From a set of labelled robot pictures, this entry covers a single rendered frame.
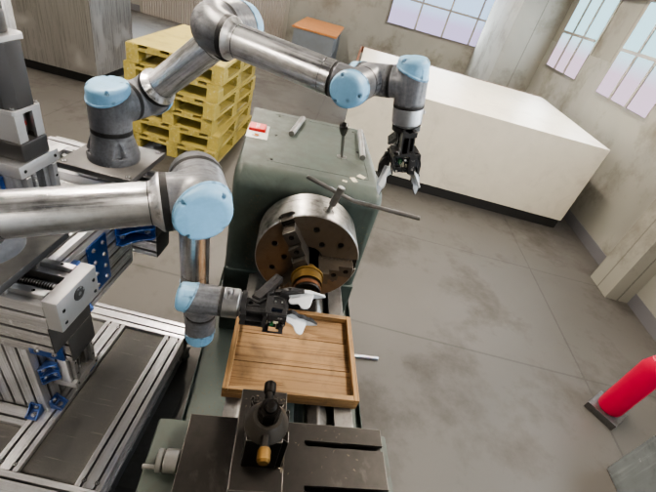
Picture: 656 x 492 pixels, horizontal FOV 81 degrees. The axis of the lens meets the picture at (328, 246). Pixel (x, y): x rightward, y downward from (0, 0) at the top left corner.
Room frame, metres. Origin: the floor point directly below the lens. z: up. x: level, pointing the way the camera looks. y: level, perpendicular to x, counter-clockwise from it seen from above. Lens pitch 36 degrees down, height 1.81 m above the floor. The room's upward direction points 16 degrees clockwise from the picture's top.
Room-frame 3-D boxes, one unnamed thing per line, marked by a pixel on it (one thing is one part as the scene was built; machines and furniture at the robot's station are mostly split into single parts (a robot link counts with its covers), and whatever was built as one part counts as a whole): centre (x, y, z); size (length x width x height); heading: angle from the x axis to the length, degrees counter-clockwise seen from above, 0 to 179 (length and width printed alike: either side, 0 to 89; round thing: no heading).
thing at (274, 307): (0.68, 0.11, 1.08); 0.12 x 0.09 x 0.08; 102
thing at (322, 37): (8.05, 1.27, 0.40); 1.54 x 0.77 x 0.80; 3
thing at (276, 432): (0.37, 0.02, 1.14); 0.08 x 0.08 x 0.03
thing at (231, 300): (0.67, 0.19, 1.08); 0.08 x 0.05 x 0.08; 12
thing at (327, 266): (0.91, -0.04, 1.08); 0.12 x 0.11 x 0.05; 102
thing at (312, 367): (0.73, 0.01, 0.89); 0.36 x 0.30 x 0.04; 102
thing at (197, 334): (0.67, 0.27, 0.97); 0.11 x 0.08 x 0.11; 31
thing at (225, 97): (3.84, 1.71, 0.45); 1.28 x 0.88 x 0.91; 3
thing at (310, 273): (0.82, 0.03, 1.08); 0.09 x 0.09 x 0.09; 12
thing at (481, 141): (5.06, -1.04, 0.48); 2.67 x 2.07 x 0.96; 93
